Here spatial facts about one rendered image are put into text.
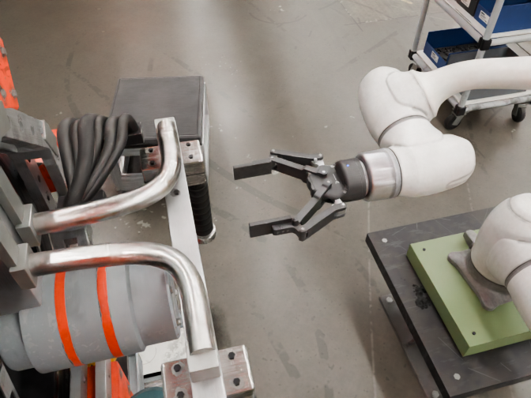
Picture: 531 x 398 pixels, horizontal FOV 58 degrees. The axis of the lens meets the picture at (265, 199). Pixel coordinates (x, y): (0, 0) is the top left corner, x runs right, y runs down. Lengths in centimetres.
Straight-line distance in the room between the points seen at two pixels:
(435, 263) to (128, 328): 95
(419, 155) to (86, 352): 59
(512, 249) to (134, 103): 136
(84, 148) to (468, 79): 68
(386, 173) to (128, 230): 126
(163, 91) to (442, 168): 130
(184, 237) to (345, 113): 187
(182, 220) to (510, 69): 64
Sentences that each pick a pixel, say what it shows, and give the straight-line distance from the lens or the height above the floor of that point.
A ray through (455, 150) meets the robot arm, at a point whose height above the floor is 87.
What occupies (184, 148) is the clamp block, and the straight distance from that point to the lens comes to 73.
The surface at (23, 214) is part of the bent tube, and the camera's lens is 60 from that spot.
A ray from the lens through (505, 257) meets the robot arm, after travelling 122.
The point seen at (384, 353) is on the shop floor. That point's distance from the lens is 161.
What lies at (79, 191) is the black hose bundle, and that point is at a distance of 63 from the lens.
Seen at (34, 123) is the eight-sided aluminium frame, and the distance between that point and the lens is 74.
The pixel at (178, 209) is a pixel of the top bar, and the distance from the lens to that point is 60.
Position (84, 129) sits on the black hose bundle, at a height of 105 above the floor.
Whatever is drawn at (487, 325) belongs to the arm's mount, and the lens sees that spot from 132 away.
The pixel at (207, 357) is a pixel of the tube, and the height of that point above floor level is 100.
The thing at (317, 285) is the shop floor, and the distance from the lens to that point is 169.
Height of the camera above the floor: 143
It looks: 48 degrees down
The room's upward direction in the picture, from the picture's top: straight up
